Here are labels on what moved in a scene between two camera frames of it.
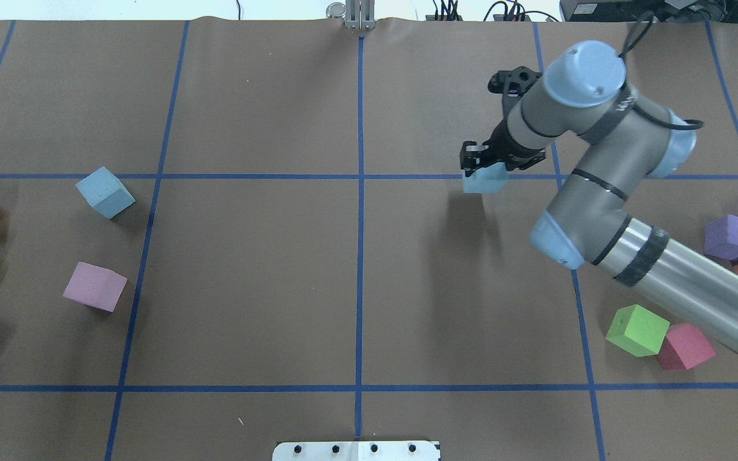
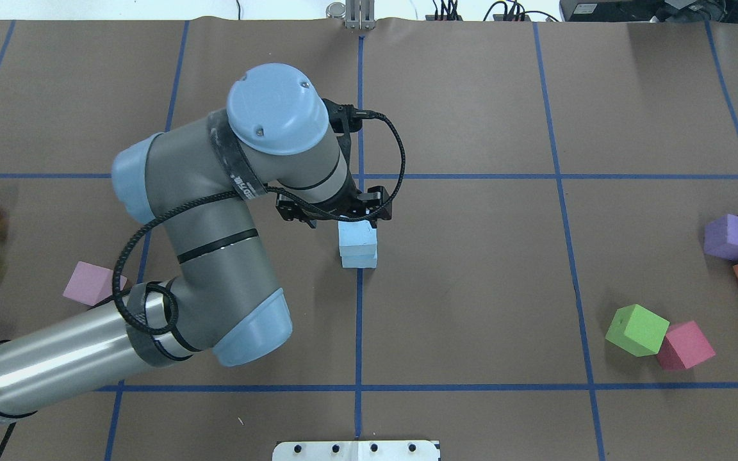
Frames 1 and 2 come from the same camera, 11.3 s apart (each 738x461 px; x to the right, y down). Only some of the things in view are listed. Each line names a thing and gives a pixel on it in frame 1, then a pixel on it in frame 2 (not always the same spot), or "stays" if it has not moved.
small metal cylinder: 336,10 stays
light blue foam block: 493,179 to 359,261
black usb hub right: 510,18 stays
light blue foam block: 106,192 to 357,243
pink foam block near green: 684,346 stays
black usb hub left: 443,18 stays
